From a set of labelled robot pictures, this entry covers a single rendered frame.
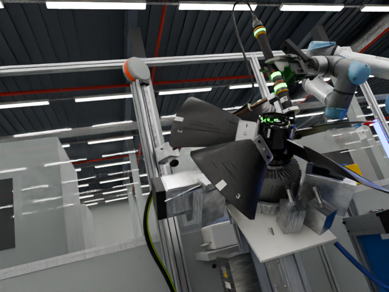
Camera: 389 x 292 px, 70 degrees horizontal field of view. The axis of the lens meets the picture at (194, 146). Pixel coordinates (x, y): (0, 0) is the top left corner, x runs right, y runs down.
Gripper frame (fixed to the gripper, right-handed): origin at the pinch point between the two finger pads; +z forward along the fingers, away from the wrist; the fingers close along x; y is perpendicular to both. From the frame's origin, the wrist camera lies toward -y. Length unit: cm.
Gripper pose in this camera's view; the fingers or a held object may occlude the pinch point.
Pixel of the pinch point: (264, 64)
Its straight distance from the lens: 110.8
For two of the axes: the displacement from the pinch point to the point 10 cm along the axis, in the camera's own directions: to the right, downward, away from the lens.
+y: 2.2, 9.3, -3.0
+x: -2.2, 3.5, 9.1
